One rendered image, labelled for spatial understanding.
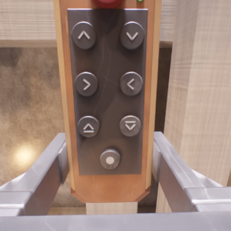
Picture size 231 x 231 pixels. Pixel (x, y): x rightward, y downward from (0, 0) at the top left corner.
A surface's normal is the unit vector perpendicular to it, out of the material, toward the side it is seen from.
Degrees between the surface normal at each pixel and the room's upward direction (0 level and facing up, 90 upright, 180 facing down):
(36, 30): 0
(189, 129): 0
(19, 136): 0
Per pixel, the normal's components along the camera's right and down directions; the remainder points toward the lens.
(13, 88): 0.03, 0.26
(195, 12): -1.00, -0.01
